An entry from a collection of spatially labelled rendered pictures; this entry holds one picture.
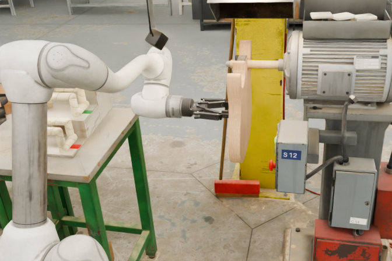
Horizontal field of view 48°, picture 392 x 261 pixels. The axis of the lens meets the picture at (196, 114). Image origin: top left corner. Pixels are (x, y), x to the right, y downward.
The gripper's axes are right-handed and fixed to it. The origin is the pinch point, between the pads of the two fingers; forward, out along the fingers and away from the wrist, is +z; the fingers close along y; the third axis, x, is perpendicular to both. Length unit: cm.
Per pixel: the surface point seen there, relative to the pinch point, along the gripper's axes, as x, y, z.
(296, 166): -5.3, 26.5, 24.4
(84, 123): -10, 2, -64
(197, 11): -100, -485, -132
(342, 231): -47, 9, 44
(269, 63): 16.3, -7.9, 12.4
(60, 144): -12, 16, -68
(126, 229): -91, -22, -65
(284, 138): 3.4, 23.6, 20.4
